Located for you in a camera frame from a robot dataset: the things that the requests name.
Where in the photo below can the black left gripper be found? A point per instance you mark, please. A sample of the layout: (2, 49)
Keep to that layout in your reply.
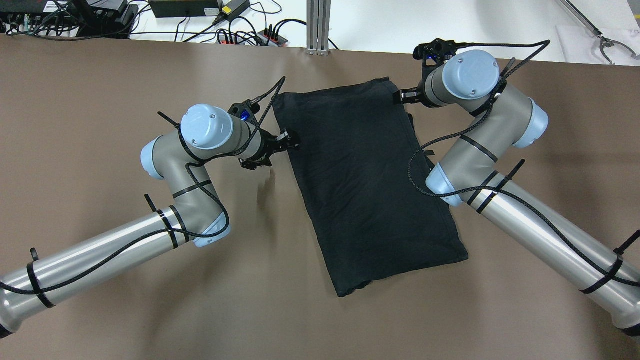
(268, 146)

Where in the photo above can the aluminium cage frame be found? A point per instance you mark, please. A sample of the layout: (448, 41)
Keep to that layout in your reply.
(317, 27)

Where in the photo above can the black t-shirt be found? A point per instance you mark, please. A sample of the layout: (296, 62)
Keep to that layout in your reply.
(371, 223)

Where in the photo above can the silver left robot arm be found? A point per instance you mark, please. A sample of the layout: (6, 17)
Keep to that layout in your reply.
(196, 215)

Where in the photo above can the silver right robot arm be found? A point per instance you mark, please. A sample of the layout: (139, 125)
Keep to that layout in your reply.
(504, 118)

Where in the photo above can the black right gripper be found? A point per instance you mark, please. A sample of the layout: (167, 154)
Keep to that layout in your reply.
(411, 94)

